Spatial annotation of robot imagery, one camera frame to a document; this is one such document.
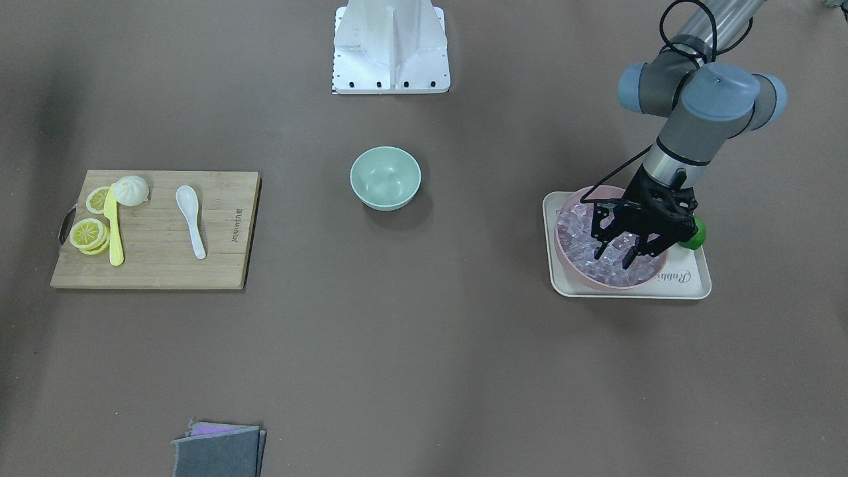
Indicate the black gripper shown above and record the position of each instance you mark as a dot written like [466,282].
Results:
[608,226]

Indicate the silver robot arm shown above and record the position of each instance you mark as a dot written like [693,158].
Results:
[704,103]

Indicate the pink bowl of ice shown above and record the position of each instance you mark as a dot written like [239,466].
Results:
[576,248]

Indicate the green ceramic bowl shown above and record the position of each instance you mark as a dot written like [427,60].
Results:
[385,178]

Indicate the white ceramic spoon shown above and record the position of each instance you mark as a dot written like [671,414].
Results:
[188,204]

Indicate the beige rabbit tray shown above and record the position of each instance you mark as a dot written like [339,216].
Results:
[685,274]

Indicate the green lime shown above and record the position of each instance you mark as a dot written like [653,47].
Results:
[699,237]

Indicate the grey folded cloth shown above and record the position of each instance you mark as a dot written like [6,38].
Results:
[219,449]

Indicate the bamboo cutting board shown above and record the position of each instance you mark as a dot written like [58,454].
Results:
[156,240]

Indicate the yellow plastic knife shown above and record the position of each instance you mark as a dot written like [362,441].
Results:
[116,252]

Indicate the upper lemon slice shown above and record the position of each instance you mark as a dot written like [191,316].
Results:
[90,236]

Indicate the white camera pedestal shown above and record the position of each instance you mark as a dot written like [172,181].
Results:
[390,47]

